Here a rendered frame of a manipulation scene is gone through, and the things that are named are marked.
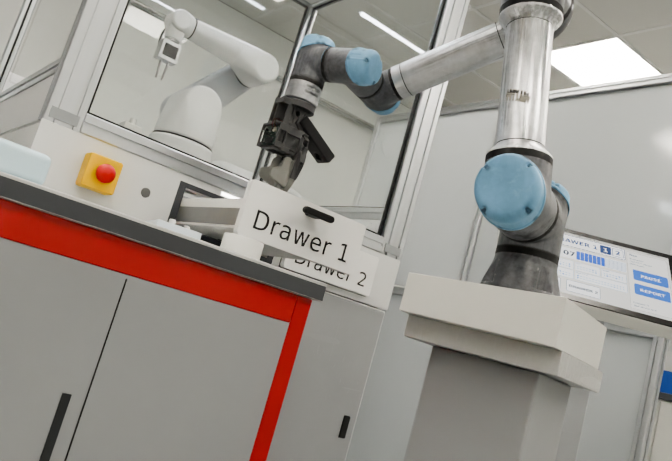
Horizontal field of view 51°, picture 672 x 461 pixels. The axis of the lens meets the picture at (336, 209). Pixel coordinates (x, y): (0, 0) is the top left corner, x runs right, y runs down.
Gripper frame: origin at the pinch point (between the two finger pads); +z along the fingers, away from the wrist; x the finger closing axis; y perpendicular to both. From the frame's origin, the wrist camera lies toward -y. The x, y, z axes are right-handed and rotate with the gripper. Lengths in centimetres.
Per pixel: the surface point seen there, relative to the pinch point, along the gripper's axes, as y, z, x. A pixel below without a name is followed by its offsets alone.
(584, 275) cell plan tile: -98, -11, 11
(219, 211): 10.9, 7.4, -2.9
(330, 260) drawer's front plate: -9.2, 10.5, 11.2
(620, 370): -169, 8, -12
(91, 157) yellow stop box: 33.6, 4.2, -20.0
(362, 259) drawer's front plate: -43.0, 3.4, -19.5
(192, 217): 10.4, 9.1, -14.8
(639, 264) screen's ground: -114, -20, 17
